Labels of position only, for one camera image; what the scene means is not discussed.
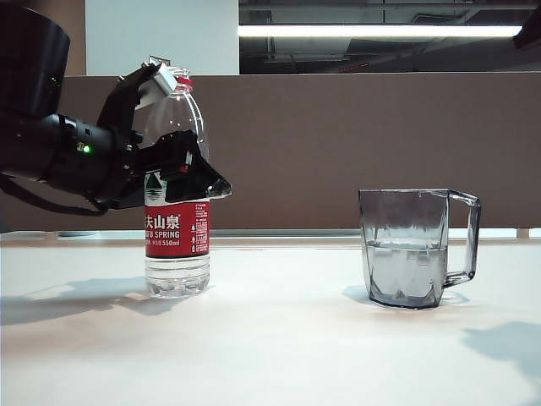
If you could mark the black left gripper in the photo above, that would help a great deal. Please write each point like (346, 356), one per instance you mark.
(122, 177)

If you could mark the clear water bottle red label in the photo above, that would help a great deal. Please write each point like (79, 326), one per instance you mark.
(177, 237)

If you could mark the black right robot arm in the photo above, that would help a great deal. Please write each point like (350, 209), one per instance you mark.
(530, 31)

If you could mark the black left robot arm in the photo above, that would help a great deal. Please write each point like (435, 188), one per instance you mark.
(34, 63)

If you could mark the small white sign holder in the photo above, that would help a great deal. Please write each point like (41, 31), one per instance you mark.
(156, 58)

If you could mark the grey transparent octagonal cup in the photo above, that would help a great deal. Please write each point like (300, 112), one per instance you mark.
(401, 254)

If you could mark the long white ceiling light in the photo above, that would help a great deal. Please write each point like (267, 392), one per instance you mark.
(380, 31)

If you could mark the dark glass window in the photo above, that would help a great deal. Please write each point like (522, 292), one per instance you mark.
(422, 55)

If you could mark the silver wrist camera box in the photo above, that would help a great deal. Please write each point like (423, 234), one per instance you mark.
(165, 78)

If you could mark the black curved camera mount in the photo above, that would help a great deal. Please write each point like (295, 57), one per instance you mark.
(114, 105)

